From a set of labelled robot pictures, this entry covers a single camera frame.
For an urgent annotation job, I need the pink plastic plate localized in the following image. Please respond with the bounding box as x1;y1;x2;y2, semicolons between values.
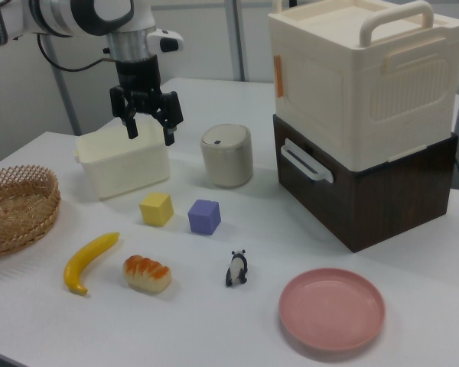
278;268;387;350

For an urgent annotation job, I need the cream plastic bin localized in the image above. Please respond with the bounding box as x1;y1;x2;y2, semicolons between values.
73;121;172;201

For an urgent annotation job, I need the cream storage box with handle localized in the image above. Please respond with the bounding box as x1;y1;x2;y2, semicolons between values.
267;0;459;172

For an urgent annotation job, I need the dark wood drawer box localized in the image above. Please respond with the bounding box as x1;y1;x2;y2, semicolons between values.
272;113;459;255

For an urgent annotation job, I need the toy bread loaf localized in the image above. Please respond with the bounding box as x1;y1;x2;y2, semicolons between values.
122;255;174;294

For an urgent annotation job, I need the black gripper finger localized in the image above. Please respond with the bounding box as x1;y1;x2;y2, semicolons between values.
151;90;185;148
109;86;140;141

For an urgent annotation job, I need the grey partition post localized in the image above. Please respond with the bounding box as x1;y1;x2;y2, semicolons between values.
225;0;250;83
41;34;82;136

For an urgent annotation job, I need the orange tape strip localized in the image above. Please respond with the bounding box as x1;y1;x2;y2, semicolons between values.
273;55;287;97

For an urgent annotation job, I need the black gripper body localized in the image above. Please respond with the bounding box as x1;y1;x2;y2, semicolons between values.
115;55;164;116

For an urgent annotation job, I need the purple foam cube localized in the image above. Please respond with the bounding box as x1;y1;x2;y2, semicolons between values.
187;198;223;236

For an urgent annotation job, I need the yellow foam cube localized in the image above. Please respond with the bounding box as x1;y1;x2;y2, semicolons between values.
138;191;176;228

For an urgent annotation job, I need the yellow toy banana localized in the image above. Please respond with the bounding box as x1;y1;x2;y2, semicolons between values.
63;231;122;296

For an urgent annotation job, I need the beige lidded trash can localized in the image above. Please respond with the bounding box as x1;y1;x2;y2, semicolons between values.
198;122;254;189

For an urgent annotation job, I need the woven wicker basket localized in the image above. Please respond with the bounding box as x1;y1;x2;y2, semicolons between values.
0;164;63;258

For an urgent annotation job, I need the small panda figurine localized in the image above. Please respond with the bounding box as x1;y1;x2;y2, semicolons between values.
224;248;249;288

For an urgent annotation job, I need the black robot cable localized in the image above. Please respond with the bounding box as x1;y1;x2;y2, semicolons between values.
34;33;114;73

